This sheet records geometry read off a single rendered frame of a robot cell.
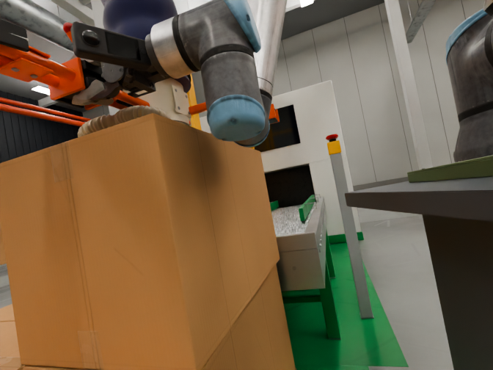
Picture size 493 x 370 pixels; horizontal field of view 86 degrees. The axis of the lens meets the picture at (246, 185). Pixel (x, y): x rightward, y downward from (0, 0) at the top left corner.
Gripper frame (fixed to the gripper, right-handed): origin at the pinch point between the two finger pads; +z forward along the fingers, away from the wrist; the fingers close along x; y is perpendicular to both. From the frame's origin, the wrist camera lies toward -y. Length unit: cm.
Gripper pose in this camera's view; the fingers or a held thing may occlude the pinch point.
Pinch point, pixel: (70, 81)
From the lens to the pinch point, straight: 64.5
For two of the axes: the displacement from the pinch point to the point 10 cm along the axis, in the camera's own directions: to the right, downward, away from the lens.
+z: -9.4, 1.7, 2.9
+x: -1.7, -9.8, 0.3
